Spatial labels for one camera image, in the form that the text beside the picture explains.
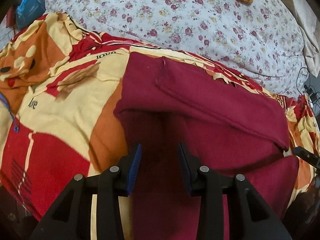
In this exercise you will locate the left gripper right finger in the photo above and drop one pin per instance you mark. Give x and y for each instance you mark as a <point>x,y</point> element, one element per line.
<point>250,217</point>

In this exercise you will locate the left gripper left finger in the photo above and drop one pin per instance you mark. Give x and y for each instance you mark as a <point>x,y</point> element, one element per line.
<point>69,217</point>

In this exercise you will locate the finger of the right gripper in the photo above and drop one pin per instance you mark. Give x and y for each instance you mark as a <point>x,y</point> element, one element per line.
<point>307,156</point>

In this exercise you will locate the maroon sweater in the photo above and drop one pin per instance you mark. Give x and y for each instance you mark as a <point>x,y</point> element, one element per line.
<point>164,103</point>

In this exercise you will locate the white floral quilt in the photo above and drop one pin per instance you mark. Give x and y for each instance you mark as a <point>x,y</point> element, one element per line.
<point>262,40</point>

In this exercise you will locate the beige cloth at right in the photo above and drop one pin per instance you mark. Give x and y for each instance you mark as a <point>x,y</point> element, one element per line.
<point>309,25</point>

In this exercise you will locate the blue plastic bag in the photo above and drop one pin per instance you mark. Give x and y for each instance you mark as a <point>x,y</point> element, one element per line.
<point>28,11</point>

